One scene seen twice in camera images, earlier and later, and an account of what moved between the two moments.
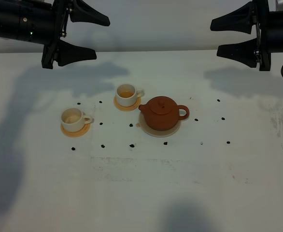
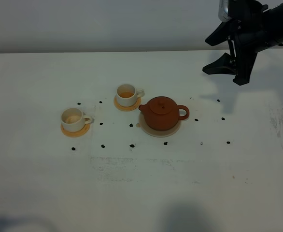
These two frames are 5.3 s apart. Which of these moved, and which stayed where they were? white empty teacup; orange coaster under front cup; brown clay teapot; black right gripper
Moved: black right gripper
Stayed: brown clay teapot; white empty teacup; orange coaster under front cup
